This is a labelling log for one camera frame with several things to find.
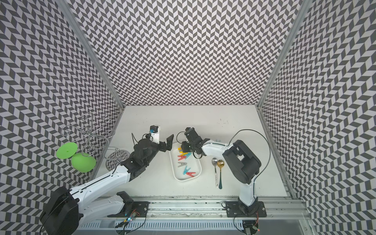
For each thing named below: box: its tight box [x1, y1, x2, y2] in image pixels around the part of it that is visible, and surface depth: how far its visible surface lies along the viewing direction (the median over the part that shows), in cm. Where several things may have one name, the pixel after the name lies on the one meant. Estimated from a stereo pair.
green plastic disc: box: [56, 141, 78, 160], surface depth 59 cm
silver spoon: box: [211, 157, 219, 189], surface depth 89 cm
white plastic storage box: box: [169, 141, 203, 182], surface depth 88 cm
